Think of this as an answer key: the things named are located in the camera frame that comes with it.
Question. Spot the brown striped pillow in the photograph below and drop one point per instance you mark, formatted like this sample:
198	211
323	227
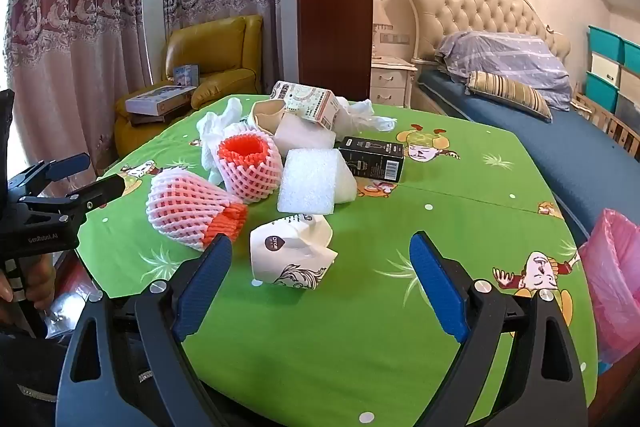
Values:
505	92

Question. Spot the pink and orange foam net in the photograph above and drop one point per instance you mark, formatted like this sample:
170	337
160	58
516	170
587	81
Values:
185	207
250	167

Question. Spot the brown flat box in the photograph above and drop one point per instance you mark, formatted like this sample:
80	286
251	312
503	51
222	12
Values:
147	118

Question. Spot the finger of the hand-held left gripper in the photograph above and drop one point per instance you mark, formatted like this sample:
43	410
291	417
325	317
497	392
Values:
95	192
70	164

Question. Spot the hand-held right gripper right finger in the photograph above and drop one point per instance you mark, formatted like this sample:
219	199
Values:
437	287

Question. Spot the pink-lined waste bin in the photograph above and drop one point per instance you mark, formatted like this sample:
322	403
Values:
615	282

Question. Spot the cream table lamp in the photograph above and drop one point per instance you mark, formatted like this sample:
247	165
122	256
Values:
382	19

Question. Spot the person's dark clothing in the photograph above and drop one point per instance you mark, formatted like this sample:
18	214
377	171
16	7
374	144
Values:
30	372

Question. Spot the purple striped duvet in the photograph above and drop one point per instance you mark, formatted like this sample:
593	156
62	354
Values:
510	57

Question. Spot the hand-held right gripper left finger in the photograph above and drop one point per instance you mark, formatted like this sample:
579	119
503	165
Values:
205	287

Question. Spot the small blue box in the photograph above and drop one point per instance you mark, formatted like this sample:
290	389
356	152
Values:
186	74

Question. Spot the person's left hand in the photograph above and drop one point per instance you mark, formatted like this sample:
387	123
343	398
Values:
42	279

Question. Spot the paper bag with green print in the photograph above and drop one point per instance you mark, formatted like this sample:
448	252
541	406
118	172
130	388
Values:
265	114

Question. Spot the yellow leather armchair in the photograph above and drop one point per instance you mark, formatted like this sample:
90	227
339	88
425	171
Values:
220	42

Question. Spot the crushed white paper cup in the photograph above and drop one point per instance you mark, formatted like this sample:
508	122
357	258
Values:
280	257

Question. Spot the large white foam block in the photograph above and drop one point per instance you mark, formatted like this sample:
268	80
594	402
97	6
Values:
307	184

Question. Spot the boxes on armchair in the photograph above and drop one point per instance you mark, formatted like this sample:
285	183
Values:
155	99

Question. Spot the green cartoon printed tablecloth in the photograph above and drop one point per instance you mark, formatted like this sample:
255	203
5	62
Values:
350	357

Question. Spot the stack of plastic storage boxes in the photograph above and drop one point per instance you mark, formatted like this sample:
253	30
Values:
605	42

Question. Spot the cream nightstand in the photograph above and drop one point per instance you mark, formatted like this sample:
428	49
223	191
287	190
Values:
392	82

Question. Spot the black cardboard box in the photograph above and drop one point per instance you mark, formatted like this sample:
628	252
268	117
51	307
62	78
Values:
372	159

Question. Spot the crumpled white paper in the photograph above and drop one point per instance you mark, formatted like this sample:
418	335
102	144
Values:
212	132

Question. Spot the dark brown wooden panel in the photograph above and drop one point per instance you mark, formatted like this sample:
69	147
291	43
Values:
335	7

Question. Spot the small white foam block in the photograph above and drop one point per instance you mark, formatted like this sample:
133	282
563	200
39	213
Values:
305	139

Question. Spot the blue mattress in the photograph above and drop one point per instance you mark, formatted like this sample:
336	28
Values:
575	157

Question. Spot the printed cream carton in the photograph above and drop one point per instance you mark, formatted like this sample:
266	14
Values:
305	102

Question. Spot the wall switch panel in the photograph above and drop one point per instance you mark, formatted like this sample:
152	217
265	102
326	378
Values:
395	38

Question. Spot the white plastic bag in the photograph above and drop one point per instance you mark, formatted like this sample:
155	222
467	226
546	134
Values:
367	117

